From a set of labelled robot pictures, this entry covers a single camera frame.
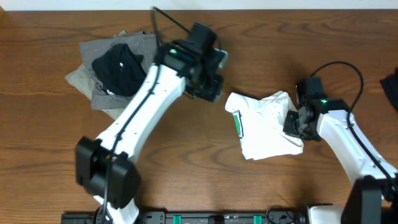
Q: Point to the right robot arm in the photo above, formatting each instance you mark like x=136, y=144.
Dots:
x=373, y=197

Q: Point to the dark cloth at right edge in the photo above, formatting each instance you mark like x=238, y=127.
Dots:
x=390, y=87

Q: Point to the grey folded shorts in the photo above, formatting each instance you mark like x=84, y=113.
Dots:
x=139, y=43

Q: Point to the black folded garment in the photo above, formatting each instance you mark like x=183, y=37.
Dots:
x=120, y=70

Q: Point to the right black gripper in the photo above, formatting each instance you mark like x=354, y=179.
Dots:
x=288, y=127

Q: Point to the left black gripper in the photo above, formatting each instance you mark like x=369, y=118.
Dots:
x=212, y=93

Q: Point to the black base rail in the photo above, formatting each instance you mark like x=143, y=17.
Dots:
x=162, y=217

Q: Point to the beige folded garment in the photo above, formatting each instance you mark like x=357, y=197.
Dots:
x=85, y=81

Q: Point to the white t-shirt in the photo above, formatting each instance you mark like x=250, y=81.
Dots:
x=260, y=123

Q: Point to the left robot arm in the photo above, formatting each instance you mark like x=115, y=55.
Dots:
x=106, y=166

